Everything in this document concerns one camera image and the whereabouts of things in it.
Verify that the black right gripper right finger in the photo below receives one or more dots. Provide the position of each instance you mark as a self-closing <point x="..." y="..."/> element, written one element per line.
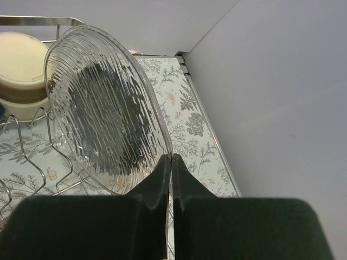
<point x="210" y="227"/>

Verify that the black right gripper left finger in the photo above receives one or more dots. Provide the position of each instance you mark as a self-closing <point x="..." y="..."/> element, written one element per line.
<point x="130" y="226"/>

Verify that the floral tablecloth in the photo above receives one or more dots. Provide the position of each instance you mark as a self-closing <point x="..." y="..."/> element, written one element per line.
<point x="190" y="133"/>

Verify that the beige and brown mug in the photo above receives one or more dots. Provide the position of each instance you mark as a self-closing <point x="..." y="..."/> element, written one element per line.
<point x="23" y="89"/>

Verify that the chrome wire dish rack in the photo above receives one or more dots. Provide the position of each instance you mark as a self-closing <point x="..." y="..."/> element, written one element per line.
<point x="35" y="157"/>

